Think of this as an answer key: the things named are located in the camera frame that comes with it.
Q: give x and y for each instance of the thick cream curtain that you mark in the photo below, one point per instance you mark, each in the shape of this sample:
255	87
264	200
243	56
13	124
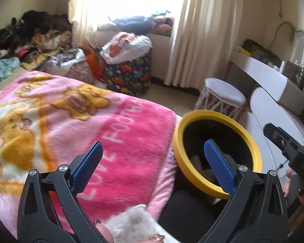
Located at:
200	30

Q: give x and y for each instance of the orange bag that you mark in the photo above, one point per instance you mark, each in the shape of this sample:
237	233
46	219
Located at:
93	63

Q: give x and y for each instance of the white plastic bag of clothes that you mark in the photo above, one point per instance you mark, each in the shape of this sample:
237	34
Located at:
139	45

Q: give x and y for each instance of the sheer cream curtain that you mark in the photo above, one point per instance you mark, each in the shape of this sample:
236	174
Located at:
83	10

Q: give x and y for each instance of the pink cartoon printed blanket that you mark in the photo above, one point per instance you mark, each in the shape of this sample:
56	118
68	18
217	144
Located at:
131	121

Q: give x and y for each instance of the white drawer cabinet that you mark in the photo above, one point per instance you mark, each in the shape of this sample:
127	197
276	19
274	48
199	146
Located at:
268	106

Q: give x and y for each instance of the white fluffy garment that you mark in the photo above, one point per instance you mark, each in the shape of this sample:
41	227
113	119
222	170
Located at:
136	222

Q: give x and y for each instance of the pink floral bag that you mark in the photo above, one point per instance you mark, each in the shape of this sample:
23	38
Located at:
81	73

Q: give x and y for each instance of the white vanity desk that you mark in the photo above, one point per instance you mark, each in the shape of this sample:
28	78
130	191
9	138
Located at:
263	73

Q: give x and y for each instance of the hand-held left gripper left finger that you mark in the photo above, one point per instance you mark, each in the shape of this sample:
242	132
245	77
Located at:
87	164

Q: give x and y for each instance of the light blue garment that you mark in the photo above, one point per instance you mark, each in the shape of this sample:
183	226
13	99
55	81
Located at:
6	67

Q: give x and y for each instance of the person's left hand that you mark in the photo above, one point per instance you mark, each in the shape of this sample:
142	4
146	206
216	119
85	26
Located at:
103	232

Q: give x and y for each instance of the white bottle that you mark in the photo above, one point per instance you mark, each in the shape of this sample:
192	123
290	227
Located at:
282	67

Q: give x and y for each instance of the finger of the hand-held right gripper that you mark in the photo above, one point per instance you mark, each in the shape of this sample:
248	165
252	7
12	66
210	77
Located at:
271	133
285	134

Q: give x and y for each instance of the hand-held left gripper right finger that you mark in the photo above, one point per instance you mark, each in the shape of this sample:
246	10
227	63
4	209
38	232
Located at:
217	167

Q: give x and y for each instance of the yellow-rimmed black bin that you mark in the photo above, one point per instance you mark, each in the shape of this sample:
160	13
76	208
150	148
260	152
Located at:
217	129

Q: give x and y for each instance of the dinosaur print laundry bag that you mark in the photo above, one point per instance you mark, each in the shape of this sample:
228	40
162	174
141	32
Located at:
126	78

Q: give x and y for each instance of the person's right hand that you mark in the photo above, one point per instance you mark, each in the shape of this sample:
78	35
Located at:
292	192

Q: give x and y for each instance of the clear acrylic organizer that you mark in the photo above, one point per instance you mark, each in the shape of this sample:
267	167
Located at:
296	70

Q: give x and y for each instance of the pile of mixed clothes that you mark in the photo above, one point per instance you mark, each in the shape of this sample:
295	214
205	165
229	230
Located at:
48	38

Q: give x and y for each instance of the yellow box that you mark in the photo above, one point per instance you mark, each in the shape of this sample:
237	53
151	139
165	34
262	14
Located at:
243	51

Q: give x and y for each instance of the dark patterned bedding heap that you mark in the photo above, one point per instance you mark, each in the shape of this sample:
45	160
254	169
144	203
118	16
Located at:
131	21

